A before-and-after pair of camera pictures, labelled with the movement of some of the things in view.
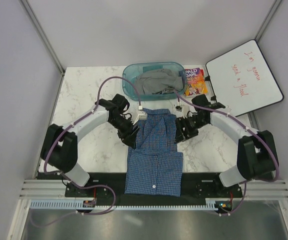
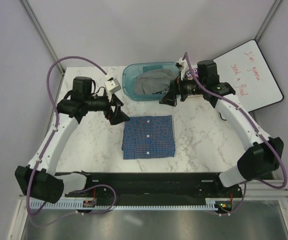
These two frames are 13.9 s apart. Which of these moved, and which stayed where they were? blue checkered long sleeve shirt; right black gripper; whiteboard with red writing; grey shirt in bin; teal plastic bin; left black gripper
Moved: blue checkered long sleeve shirt; right black gripper; left black gripper
Stayed: whiteboard with red writing; teal plastic bin; grey shirt in bin
